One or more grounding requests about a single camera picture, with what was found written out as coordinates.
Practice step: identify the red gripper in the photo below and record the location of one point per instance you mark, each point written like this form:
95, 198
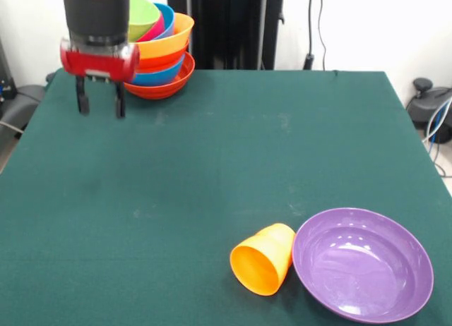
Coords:
99, 65

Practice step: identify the blue plastic bowl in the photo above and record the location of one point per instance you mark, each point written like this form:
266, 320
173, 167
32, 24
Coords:
169, 22
159, 77

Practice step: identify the pink plastic bowl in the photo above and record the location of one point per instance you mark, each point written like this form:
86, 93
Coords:
157, 31

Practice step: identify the dark green tablecloth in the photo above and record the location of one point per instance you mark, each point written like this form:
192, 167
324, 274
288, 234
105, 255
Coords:
212, 146

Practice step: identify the large orange plastic bowl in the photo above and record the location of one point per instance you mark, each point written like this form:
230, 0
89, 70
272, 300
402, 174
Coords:
166, 45

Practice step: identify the red-orange plastic bowl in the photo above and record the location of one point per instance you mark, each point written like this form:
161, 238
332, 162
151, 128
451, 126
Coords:
159, 61
166, 89

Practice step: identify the purple plastic bowl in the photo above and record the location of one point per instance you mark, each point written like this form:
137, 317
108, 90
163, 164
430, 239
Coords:
362, 266

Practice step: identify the black wheeled base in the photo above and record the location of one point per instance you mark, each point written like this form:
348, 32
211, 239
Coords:
423, 107
21, 103

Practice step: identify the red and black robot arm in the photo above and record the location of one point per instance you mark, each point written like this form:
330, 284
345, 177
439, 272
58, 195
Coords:
95, 15

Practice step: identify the large green plastic bowl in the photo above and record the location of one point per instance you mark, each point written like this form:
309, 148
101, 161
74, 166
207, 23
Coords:
141, 19

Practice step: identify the orange plastic cup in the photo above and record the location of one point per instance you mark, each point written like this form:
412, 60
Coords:
261, 266

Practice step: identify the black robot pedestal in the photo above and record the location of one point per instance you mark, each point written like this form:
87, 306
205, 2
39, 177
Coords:
226, 22

